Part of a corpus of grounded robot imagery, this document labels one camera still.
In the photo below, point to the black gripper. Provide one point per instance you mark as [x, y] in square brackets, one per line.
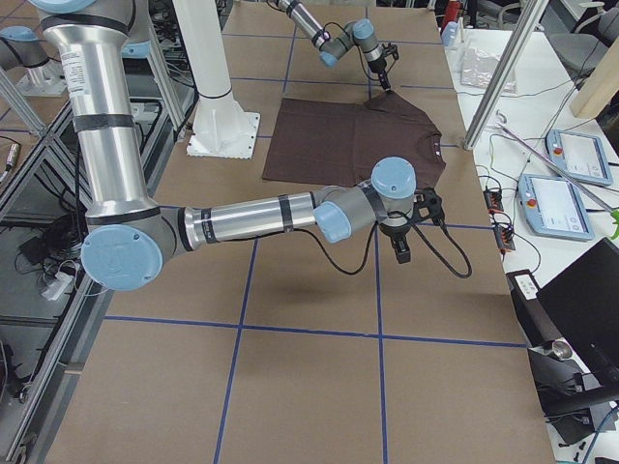
[395, 227]
[378, 68]

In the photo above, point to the brown t-shirt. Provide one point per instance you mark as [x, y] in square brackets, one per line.
[328, 143]

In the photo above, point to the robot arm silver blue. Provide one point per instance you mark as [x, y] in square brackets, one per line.
[333, 41]
[130, 235]

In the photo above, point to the clear plastic bag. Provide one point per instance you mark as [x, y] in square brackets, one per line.
[477, 67]

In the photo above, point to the red cylinder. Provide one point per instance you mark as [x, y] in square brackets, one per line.
[452, 9]

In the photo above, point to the near blue teach pendant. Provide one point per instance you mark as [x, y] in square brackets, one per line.
[553, 208]

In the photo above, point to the blue teach pendant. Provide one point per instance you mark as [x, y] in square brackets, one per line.
[581, 155]
[553, 208]

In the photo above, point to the brown paper table cover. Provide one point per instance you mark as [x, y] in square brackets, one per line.
[278, 351]

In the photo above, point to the black laptop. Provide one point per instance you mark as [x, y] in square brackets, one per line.
[582, 303]

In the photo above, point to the far blue teach pendant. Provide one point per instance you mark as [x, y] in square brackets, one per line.
[581, 155]

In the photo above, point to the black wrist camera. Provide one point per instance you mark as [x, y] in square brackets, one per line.
[428, 206]
[390, 50]

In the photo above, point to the aluminium frame post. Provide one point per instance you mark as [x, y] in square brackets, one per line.
[530, 16]

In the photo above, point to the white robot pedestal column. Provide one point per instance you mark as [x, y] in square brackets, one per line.
[221, 128]

